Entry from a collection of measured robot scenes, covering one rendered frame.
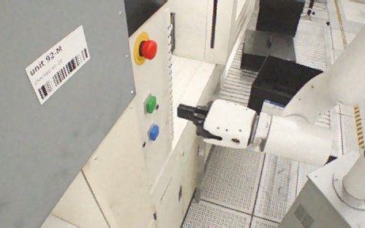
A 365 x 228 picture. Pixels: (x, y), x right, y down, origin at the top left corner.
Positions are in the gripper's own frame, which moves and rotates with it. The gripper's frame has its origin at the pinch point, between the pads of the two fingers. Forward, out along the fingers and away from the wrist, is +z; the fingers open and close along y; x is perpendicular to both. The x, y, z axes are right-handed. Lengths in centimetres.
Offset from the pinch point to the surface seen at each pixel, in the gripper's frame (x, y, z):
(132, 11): 24.2, -3.4, 8.8
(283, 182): -120, 75, -46
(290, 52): -34, 97, -26
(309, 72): -29, 75, -35
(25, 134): 21.9, -31.0, 7.9
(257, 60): -37, 87, -10
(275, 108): -34, 49, -23
